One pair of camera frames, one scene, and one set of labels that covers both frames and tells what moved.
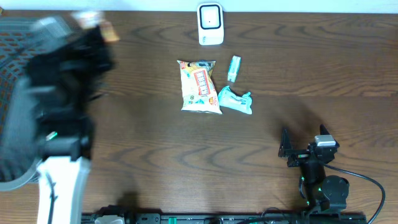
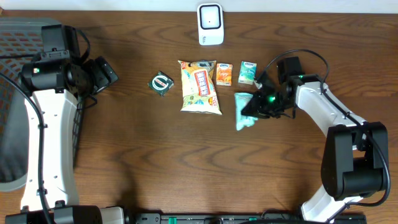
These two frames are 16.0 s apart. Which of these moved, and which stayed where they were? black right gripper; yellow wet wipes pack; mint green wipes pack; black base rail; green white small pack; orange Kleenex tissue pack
Moved: green white small pack; black right gripper; orange Kleenex tissue pack; mint green wipes pack
Stayed: yellow wet wipes pack; black base rail
